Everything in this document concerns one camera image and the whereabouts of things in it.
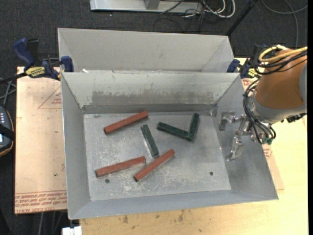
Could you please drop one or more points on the red-brown flat block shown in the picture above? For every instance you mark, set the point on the red-brown flat block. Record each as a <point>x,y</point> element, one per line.
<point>120,167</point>
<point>154,165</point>
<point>126,122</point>

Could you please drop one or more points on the dark green flat block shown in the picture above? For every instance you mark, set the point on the dark green flat block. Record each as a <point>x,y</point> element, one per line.
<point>173,130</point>
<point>150,141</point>
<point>194,126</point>

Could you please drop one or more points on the brown cardboard board, red print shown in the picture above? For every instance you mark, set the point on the brown cardboard board, red print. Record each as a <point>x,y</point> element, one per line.
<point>39,136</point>

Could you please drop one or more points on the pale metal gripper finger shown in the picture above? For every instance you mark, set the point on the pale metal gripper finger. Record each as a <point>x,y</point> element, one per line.
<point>227,118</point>
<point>236,148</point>

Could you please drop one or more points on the grey metal bin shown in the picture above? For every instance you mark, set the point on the grey metal bin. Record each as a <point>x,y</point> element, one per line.
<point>171,175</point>

